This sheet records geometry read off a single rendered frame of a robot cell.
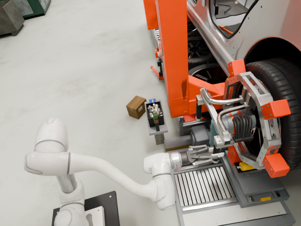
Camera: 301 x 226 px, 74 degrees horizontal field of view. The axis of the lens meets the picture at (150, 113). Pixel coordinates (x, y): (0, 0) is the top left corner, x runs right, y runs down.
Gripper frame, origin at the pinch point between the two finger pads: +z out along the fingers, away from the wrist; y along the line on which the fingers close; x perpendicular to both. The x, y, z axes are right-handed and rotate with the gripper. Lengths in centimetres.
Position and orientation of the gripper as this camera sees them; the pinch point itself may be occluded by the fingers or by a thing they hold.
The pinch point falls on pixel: (216, 152)
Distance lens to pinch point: 119.5
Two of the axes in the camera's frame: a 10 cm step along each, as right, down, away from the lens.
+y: 1.1, 6.9, -7.1
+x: -1.5, -7.0, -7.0
